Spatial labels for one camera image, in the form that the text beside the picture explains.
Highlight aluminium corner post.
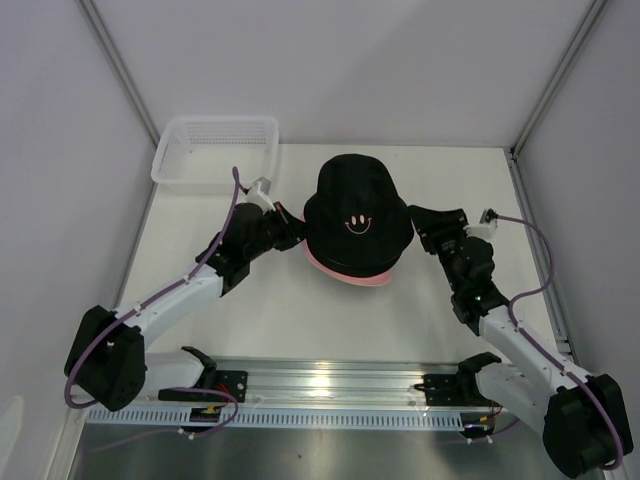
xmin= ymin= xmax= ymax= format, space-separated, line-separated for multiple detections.
xmin=74 ymin=0 xmax=162 ymax=146
xmin=508 ymin=0 xmax=616 ymax=161

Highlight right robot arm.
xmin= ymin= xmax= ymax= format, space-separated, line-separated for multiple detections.
xmin=409 ymin=205 xmax=634 ymax=479

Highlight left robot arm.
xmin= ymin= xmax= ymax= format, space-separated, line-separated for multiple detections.
xmin=64 ymin=203 xmax=306 ymax=411

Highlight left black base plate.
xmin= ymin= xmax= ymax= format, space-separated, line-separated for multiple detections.
xmin=158 ymin=370 xmax=249 ymax=403

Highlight left aluminium corner post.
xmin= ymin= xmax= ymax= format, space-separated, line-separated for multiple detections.
xmin=74 ymin=0 xmax=162 ymax=146

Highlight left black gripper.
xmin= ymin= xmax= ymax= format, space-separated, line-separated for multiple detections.
xmin=245 ymin=202 xmax=314 ymax=262

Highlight white slotted cable duct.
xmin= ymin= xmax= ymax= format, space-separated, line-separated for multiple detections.
xmin=87 ymin=406 xmax=464 ymax=432

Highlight aluminium mounting rail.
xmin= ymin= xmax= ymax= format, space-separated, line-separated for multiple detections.
xmin=65 ymin=355 xmax=541 ymax=404

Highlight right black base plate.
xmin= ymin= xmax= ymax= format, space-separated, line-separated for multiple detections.
xmin=413 ymin=352 xmax=502 ymax=407

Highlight beige bucket hat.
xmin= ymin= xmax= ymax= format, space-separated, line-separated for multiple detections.
xmin=360 ymin=280 xmax=391 ymax=288

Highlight right aluminium corner post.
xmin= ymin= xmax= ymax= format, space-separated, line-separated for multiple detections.
xmin=508 ymin=0 xmax=616 ymax=161

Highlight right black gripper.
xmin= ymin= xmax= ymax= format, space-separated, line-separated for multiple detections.
xmin=408 ymin=205 xmax=470 ymax=293

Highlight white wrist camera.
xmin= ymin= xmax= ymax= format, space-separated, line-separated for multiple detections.
xmin=245 ymin=177 xmax=275 ymax=213
xmin=464 ymin=208 xmax=499 ymax=241

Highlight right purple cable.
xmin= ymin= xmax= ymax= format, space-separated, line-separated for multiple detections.
xmin=464 ymin=212 xmax=626 ymax=466

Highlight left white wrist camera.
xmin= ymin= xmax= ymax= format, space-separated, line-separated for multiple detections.
xmin=245 ymin=177 xmax=275 ymax=213

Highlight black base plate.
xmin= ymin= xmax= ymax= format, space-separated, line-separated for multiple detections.
xmin=413 ymin=352 xmax=502 ymax=407
xmin=158 ymin=370 xmax=249 ymax=403

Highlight white plastic basket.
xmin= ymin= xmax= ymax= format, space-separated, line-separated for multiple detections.
xmin=151 ymin=116 xmax=279 ymax=195

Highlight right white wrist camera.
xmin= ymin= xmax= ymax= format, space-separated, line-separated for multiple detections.
xmin=464 ymin=208 xmax=499 ymax=241

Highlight black smiley bucket hat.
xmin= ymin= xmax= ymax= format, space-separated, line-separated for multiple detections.
xmin=303 ymin=154 xmax=414 ymax=260

